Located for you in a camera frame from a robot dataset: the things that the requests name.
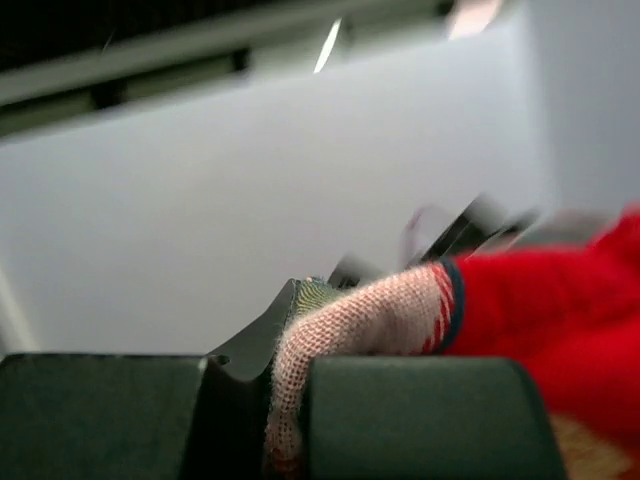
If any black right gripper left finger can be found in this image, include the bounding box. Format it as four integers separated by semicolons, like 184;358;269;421
0;277;334;480

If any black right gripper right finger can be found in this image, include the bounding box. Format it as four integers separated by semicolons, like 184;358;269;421
306;357;567;479

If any red patterned pillowcase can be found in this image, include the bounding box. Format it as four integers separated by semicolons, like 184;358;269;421
264;208;639;479

